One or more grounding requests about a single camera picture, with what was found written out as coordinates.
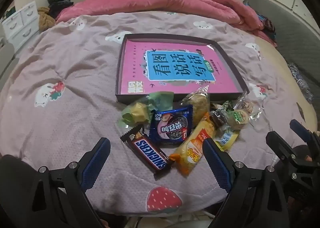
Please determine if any dark clothes pile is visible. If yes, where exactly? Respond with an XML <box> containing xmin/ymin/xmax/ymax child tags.
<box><xmin>47</xmin><ymin>0</ymin><xmax>74</xmax><ymax>17</ymax></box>

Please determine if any brown pastry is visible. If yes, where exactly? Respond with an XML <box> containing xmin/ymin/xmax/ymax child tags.
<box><xmin>235</xmin><ymin>94</ymin><xmax>264</xmax><ymax>120</ymax></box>

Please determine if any brown knit cloth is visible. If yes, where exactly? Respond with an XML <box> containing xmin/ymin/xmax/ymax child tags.
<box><xmin>37</xmin><ymin>7</ymin><xmax>57</xmax><ymax>28</ymax></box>

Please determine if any grey padded headboard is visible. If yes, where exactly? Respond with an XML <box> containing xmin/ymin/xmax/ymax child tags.
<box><xmin>242</xmin><ymin>0</ymin><xmax>320</xmax><ymax>76</ymax></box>

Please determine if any brown chocolate bar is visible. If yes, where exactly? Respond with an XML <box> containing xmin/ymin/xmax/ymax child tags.
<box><xmin>119</xmin><ymin>124</ymin><xmax>174</xmax><ymax>175</ymax></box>

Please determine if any dark shallow cardboard box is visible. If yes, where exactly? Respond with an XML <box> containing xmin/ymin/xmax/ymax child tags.
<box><xmin>114</xmin><ymin>33</ymin><xmax>250</xmax><ymax>105</ymax></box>

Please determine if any pink and blue book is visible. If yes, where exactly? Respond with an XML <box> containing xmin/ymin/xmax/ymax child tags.
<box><xmin>120</xmin><ymin>39</ymin><xmax>242</xmax><ymax>95</ymax></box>

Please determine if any beige bed sheet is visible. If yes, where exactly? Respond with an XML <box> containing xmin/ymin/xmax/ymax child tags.
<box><xmin>250</xmin><ymin>30</ymin><xmax>318</xmax><ymax>138</ymax></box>

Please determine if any dark green pea packet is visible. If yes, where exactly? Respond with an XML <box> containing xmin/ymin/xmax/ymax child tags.
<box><xmin>210</xmin><ymin>102</ymin><xmax>234</xmax><ymax>128</ymax></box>

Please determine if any striped clothing pile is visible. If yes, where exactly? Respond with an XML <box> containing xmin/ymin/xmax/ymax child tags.
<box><xmin>255</xmin><ymin>12</ymin><xmax>278</xmax><ymax>48</ymax></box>

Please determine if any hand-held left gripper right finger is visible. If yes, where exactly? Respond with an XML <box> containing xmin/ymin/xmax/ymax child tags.
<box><xmin>202</xmin><ymin>139</ymin><xmax>290</xmax><ymax>228</ymax></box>

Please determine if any yellow blue snack packet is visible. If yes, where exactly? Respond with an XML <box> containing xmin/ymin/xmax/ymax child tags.
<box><xmin>215</xmin><ymin>128</ymin><xmax>240</xmax><ymax>152</ymax></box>

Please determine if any clear bun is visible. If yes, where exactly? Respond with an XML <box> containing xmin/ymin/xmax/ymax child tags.
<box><xmin>180</xmin><ymin>85</ymin><xmax>210</xmax><ymax>125</ymax></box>

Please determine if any pink quilt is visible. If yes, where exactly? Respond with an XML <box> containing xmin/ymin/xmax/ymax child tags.
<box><xmin>55</xmin><ymin>0</ymin><xmax>265</xmax><ymax>37</ymax></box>

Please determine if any blue floral cloth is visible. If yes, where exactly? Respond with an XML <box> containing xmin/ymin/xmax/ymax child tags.
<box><xmin>287</xmin><ymin>63</ymin><xmax>315</xmax><ymax>101</ymax></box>

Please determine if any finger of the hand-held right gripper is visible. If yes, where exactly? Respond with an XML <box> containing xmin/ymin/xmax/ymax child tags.
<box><xmin>289</xmin><ymin>119</ymin><xmax>320</xmax><ymax>148</ymax></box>
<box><xmin>266</xmin><ymin>131</ymin><xmax>304</xmax><ymax>168</ymax></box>

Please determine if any green pastry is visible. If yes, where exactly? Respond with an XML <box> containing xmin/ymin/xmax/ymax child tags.
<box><xmin>117</xmin><ymin>91</ymin><xmax>174</xmax><ymax>128</ymax></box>

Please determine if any white drawer unit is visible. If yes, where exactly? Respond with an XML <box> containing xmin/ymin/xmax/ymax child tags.
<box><xmin>1</xmin><ymin>0</ymin><xmax>40</xmax><ymax>48</ymax></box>

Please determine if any lilac printed blanket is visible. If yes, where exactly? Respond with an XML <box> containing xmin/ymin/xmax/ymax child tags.
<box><xmin>0</xmin><ymin>12</ymin><xmax>313</xmax><ymax>215</ymax></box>

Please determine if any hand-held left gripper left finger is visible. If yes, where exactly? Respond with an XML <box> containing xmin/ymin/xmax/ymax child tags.
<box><xmin>15</xmin><ymin>137</ymin><xmax>112</xmax><ymax>228</ymax></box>

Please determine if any yellow orange snack packet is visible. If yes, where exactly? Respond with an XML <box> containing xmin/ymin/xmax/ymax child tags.
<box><xmin>169</xmin><ymin>113</ymin><xmax>217</xmax><ymax>177</ymax></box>

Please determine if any blue cookie packet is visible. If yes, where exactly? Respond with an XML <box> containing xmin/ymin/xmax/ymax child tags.
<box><xmin>149</xmin><ymin>104</ymin><xmax>193</xmax><ymax>147</ymax></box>

